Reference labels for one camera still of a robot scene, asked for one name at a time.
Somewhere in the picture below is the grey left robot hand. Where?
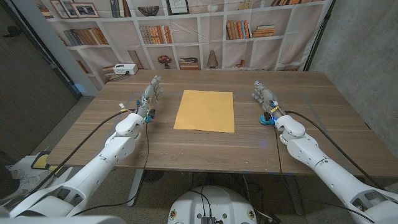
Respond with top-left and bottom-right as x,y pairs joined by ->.
136,75 -> 164,124

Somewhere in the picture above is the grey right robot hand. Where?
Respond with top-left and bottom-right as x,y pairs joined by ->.
252,80 -> 285,121

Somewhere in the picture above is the small blue object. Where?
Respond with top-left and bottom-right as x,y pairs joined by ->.
259,113 -> 276,126

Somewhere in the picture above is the yellow felt sheet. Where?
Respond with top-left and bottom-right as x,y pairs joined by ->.
173,90 -> 236,134

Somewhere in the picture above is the yellow and black floor object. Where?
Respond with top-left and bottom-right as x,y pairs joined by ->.
30,151 -> 63,175

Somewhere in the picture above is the white power strip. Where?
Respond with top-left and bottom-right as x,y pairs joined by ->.
113,63 -> 139,76

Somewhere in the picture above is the printed bookshelf backdrop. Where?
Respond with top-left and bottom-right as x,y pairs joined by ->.
34,0 -> 335,91

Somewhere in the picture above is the black backdrop stand pole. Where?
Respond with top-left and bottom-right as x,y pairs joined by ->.
303,0 -> 336,72

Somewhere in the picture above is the grey table leg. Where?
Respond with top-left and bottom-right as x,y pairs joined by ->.
126,169 -> 146,208
285,174 -> 305,216

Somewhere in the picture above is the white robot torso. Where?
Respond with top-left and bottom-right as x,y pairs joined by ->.
167,185 -> 258,224

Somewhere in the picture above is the black power strip cable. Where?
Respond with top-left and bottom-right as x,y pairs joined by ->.
108,72 -> 130,83

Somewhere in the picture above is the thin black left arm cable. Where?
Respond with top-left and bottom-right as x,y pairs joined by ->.
73,121 -> 150,217

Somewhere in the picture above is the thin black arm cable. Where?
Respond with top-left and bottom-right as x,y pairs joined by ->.
73,121 -> 150,217
272,123 -> 376,224

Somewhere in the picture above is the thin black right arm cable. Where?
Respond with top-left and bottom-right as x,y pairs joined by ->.
272,123 -> 376,224

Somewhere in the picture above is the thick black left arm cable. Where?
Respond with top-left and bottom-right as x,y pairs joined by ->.
30,108 -> 137,195

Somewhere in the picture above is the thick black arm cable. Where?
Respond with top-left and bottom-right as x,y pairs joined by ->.
30,108 -> 137,195
284,110 -> 384,191

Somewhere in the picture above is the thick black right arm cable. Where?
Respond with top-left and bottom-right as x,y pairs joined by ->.
284,110 -> 384,191

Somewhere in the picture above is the black torso cable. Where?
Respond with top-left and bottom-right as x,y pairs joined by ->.
190,185 -> 213,218

